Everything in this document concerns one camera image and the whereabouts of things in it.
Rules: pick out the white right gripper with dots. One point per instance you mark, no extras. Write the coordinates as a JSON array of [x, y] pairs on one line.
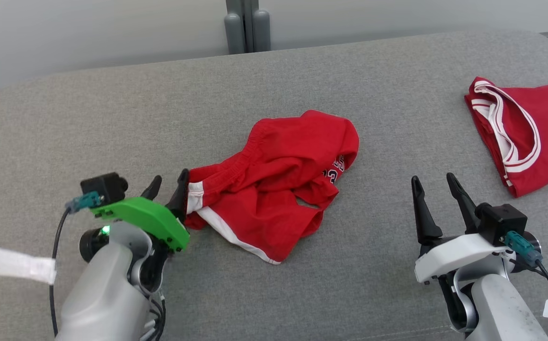
[[458, 255]]

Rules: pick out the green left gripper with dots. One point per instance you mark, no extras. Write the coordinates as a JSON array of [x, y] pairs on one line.
[[155, 218]]

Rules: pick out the red shorts white stripe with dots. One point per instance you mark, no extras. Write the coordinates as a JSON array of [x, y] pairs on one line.
[[278, 189]]

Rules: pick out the red basketball jersey white trim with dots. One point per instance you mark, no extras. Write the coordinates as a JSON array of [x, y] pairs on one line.
[[539, 128]]

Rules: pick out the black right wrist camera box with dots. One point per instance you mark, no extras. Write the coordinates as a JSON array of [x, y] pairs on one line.
[[503, 222]]

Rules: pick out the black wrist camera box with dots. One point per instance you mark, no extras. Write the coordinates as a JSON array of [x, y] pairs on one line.
[[503, 222], [106, 187]]

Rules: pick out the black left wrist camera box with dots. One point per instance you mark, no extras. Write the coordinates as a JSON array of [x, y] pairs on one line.
[[106, 187]]

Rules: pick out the teal left camera connector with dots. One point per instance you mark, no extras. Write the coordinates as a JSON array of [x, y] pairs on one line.
[[84, 201]]

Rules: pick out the teal camera connector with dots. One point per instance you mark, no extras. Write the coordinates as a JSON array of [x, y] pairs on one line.
[[84, 201], [522, 248]]

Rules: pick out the teal right camera connector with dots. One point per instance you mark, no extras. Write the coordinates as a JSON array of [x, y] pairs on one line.
[[522, 248]]

